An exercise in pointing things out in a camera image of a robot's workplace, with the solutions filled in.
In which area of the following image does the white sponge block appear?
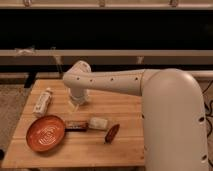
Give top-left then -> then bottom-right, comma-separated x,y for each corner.
89,117 -> 108,130

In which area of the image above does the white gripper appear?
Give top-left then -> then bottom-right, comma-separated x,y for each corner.
69,88 -> 89,105

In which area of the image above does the brown oblong snack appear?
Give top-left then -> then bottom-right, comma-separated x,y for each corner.
105,124 -> 120,143

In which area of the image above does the orange ceramic bowl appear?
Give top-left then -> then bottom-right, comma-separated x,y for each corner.
26,115 -> 65,152

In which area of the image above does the white plastic bottle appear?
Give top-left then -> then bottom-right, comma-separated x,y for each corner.
33,87 -> 52,117

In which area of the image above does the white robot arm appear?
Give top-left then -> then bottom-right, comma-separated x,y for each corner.
63,61 -> 209,171

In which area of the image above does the dark chocolate bar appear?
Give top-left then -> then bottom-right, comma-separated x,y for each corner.
65,121 -> 88,132

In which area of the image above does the wooden table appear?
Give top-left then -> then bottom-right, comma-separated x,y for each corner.
2,79 -> 144,168

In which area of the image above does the white metal rail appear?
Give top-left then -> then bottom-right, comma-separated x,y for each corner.
0,49 -> 213,57

